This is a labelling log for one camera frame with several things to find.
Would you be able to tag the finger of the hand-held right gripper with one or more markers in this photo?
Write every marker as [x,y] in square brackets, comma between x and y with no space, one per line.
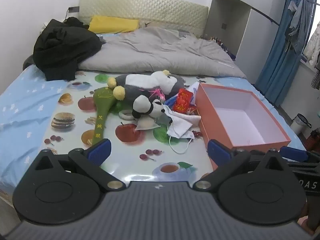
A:
[293,153]

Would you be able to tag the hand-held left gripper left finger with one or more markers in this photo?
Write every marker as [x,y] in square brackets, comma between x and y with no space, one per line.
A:
[100,152]

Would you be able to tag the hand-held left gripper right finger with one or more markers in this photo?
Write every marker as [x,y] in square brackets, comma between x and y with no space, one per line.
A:
[218,153]

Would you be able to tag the pink cardboard box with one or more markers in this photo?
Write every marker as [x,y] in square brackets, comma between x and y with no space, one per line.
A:
[212,122]

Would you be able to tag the white face mask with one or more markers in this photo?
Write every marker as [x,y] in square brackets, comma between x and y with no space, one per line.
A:
[185,135]

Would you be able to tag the patterned brown snack packet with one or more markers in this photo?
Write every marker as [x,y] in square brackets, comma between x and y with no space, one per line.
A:
[192,110]

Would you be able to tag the red foil snack packet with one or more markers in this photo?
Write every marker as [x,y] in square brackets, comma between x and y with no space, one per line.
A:
[182,100]

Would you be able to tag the small panda plush toy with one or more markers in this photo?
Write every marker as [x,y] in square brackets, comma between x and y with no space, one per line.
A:
[142,103]

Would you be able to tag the blue plastic bag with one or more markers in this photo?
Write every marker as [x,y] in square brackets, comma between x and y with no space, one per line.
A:
[170,101]

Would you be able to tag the pink ribbon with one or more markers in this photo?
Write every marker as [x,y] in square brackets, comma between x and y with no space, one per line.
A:
[158,95]

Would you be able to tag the dark red object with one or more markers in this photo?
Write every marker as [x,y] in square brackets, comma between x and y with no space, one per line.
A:
[313,140]

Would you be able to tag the white trash bin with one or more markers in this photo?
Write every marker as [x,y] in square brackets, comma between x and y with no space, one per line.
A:
[297,126]

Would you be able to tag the green plush massage hammer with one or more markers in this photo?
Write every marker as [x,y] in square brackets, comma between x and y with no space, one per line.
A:
[100,115]

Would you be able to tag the white spray bottle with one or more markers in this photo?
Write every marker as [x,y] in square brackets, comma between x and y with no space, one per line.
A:
[193,88]

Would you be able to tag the grey penguin plush toy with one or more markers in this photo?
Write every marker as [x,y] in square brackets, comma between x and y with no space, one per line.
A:
[140,90]

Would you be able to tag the striped hanging garment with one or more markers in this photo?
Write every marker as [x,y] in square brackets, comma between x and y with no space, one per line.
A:
[315,80]

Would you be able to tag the blue curtain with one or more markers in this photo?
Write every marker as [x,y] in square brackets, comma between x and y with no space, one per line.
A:
[277,67]

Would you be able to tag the hanging white jacket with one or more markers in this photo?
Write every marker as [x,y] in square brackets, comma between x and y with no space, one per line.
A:
[313,47]

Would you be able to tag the black jacket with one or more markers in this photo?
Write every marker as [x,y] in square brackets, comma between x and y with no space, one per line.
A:
[62,47]

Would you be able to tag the cluster of small bottles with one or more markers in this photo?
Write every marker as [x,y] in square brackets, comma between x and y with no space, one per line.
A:
[217,41]

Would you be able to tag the grey duvet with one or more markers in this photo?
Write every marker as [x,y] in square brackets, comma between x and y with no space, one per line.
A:
[162,52]

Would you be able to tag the yellow pillow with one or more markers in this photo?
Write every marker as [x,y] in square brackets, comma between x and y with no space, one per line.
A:
[112,25]

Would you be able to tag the hanging denim garment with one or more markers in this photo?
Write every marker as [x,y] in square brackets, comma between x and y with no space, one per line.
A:
[298,20]

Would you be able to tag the white wardrobe unit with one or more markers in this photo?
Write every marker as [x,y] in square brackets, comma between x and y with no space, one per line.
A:
[225,7]

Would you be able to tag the cream padded headboard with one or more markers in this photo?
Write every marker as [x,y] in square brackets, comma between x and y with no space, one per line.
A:
[150,7]

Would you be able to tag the small dark wall switch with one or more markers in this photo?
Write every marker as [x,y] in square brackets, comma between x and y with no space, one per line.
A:
[224,26]

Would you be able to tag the black curtain rail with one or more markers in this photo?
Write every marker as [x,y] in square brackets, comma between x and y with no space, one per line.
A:
[265,15]

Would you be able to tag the wall power socket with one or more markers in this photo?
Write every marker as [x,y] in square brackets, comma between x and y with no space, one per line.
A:
[74,9]

